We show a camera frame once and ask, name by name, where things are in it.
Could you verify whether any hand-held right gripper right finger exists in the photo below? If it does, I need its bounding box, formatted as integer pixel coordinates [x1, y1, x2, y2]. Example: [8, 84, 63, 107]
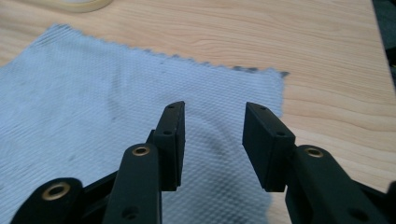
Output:
[242, 102, 390, 224]

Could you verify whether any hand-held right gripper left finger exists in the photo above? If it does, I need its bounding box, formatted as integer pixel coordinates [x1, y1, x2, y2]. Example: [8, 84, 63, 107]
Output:
[102, 100, 187, 224]

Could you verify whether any light blue textured cloth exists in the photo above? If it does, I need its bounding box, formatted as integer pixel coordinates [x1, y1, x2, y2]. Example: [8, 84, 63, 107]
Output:
[0, 23, 290, 224]

